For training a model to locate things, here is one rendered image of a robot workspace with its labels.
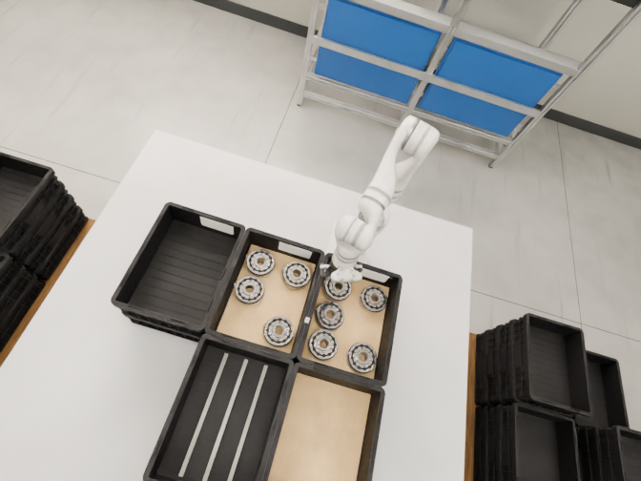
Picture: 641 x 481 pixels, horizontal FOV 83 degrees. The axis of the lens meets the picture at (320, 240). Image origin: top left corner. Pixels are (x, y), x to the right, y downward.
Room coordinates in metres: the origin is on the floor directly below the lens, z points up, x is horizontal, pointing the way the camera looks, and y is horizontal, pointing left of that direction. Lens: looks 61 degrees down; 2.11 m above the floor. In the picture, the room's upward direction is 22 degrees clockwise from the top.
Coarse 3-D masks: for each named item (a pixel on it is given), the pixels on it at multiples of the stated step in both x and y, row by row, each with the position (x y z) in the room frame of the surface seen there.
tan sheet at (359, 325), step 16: (320, 288) 0.52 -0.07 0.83; (352, 288) 0.57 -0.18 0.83; (384, 288) 0.62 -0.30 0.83; (352, 304) 0.51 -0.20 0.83; (352, 320) 0.46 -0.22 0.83; (368, 320) 0.48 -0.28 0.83; (336, 336) 0.38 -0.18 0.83; (352, 336) 0.40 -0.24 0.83; (368, 336) 0.42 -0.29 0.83; (304, 352) 0.28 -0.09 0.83
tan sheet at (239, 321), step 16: (288, 256) 0.60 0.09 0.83; (240, 272) 0.46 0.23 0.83; (272, 272) 0.51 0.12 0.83; (272, 288) 0.45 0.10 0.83; (288, 288) 0.48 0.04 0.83; (304, 288) 0.50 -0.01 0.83; (240, 304) 0.35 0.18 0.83; (256, 304) 0.37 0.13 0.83; (272, 304) 0.40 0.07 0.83; (288, 304) 0.42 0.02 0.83; (224, 320) 0.28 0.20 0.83; (240, 320) 0.30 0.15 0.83; (256, 320) 0.32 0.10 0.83; (240, 336) 0.25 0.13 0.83; (256, 336) 0.27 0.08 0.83; (288, 352) 0.26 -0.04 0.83
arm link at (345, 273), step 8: (336, 256) 0.49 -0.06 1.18; (336, 264) 0.48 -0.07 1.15; (344, 264) 0.48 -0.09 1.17; (352, 264) 0.49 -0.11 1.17; (336, 272) 0.46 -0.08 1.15; (344, 272) 0.47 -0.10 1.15; (352, 272) 0.47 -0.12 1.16; (336, 280) 0.44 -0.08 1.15; (344, 280) 0.45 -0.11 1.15; (352, 280) 0.45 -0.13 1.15; (360, 280) 0.46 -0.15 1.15
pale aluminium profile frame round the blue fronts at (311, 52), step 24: (576, 0) 3.08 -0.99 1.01; (312, 24) 2.26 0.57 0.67; (456, 24) 2.34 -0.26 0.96; (624, 24) 2.42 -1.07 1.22; (312, 48) 2.56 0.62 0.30; (336, 48) 2.25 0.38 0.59; (600, 48) 2.42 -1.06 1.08; (408, 72) 2.30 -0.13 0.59; (432, 72) 2.34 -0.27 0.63; (312, 96) 2.26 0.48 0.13; (360, 96) 2.30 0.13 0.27; (384, 96) 2.35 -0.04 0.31; (480, 96) 2.35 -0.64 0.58; (552, 96) 2.43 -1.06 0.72; (384, 120) 2.32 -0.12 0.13; (456, 120) 2.40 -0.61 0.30; (528, 120) 2.45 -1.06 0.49; (456, 144) 2.39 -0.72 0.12
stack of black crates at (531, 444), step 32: (480, 416) 0.46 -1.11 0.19; (512, 416) 0.45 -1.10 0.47; (544, 416) 0.51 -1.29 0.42; (480, 448) 0.31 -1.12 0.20; (512, 448) 0.32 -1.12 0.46; (544, 448) 0.39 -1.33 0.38; (576, 448) 0.42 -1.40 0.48; (480, 480) 0.17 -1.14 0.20; (512, 480) 0.20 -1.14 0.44; (544, 480) 0.26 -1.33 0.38; (576, 480) 0.29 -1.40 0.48
